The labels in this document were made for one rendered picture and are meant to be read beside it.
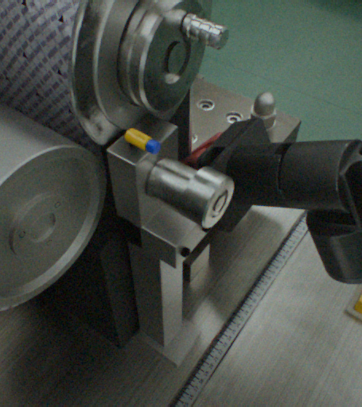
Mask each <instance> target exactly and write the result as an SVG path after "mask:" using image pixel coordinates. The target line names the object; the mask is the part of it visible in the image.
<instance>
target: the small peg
mask: <svg viewBox="0 0 362 407"><path fill-rule="evenodd" d="M228 31H229V30H228V28H227V27H226V26H224V25H220V23H218V25H217V24H216V22H215V21H211V20H208V19H206V18H204V17H198V16H197V15H194V14H188V15H187V16H186V18H185V20H184V23H183V26H182V34H183V36H184V37H187V38H189V39H193V40H194V41H197V42H201V43H202V44H204V45H206V46H208V45H211V47H212V48H214V49H217V50H221V49H222V48H223V47H224V46H225V44H226V43H227V40H228Z"/></svg>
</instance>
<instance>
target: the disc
mask: <svg viewBox="0 0 362 407"><path fill-rule="evenodd" d="M109 1H110V0H80V2H79V5H78V8H77V11H76V15H75V18H74V22H73V25H72V26H73V29H72V36H71V41H70V47H69V54H68V79H69V90H70V96H71V101H72V108H73V109H74V111H75V113H76V118H77V120H78V122H79V124H80V126H81V128H82V129H83V131H84V133H85V134H87V135H88V136H89V138H90V139H91V140H93V142H95V143H96V144H98V145H101V146H102V147H104V148H106V149H107V148H109V147H110V146H111V145H112V144H114V143H115V142H117V141H118V140H119V139H120V138H121V137H122V136H123V135H125V134H126V133H127V131H128V130H122V129H119V128H117V127H116V126H114V125H113V124H111V123H110V122H109V121H108V120H107V118H106V117H105V116H104V114H103V112H102V111H101V108H100V105H99V103H98V101H97V98H96V94H95V83H94V63H95V60H94V55H95V46H96V41H97V37H98V34H99V28H100V26H101V23H102V20H103V15H104V14H105V11H106V9H107V5H108V3H109ZM202 6H203V8H204V12H205V16H206V19H208V20H211V15H212V0H202ZM186 95H187V94H186ZM186 95H185V96H186ZM185 96H184V98H185ZM184 98H183V99H182V100H181V101H180V102H179V103H178V104H176V105H174V106H173V107H171V108H169V109H168V110H165V111H163V112H162V113H161V114H160V115H159V116H158V117H159V118H160V119H162V120H164V121H166V122H168V121H169V120H170V118H171V117H172V115H173V113H175V112H176V110H177V109H178V107H179V106H180V105H181V103H182V101H183V100H184Z"/></svg>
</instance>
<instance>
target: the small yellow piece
mask: <svg viewBox="0 0 362 407"><path fill-rule="evenodd" d="M125 139H126V141H128V142H129V143H130V147H134V146H137V147H138V148H140V149H143V150H145V151H148V152H150V153H152V154H156V153H157V152H158V151H159V149H160V142H158V141H155V140H154V139H152V138H151V137H149V136H147V135H145V134H143V133H141V132H139V131H137V130H135V129H129V130H128V131H127V133H126V136H125Z"/></svg>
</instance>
